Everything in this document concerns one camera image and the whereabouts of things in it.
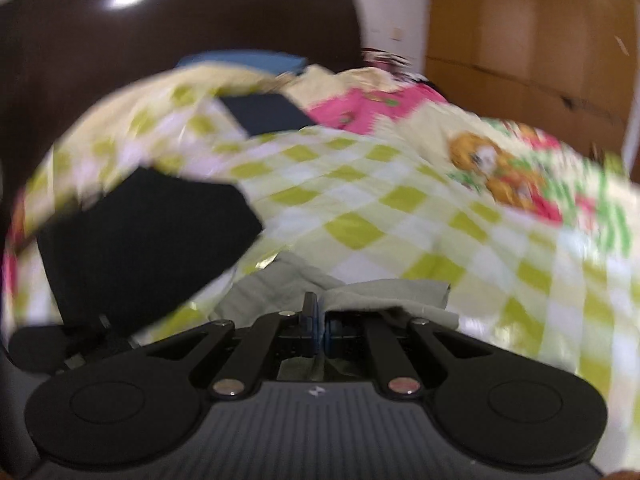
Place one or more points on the black folded cloth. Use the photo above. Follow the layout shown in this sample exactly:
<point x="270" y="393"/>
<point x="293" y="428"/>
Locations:
<point x="145" y="245"/>

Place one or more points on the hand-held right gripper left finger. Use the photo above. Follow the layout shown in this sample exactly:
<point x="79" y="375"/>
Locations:
<point x="309" y="325"/>

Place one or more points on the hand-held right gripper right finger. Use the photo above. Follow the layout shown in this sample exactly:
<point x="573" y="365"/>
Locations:
<point x="326" y="332"/>

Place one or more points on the wooden wardrobe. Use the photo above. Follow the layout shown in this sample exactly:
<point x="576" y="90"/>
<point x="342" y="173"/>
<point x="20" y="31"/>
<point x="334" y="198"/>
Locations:
<point x="530" y="25"/>

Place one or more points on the wall switch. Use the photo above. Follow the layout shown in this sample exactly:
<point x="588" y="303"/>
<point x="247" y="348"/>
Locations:
<point x="398" y="34"/>

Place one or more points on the dark brown headboard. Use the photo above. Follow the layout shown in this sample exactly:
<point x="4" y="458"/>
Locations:
<point x="100" y="60"/>

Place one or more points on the grey-green pants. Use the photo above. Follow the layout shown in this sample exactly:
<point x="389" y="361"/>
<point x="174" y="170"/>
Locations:
<point x="310" y="285"/>

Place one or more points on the printed checkered blanket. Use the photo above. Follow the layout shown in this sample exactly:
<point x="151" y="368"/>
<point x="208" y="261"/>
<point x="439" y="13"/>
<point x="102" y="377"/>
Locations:
<point x="390" y="195"/>

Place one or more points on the dark blue folded cloth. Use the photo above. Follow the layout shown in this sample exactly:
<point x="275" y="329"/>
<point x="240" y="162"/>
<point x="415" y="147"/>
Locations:
<point x="270" y="112"/>

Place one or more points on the light blue cloth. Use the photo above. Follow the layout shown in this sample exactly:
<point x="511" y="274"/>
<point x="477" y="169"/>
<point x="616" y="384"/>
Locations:
<point x="245" y="61"/>

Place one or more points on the pile of clutter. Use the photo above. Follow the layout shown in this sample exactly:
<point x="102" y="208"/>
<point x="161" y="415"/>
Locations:
<point x="395" y="65"/>

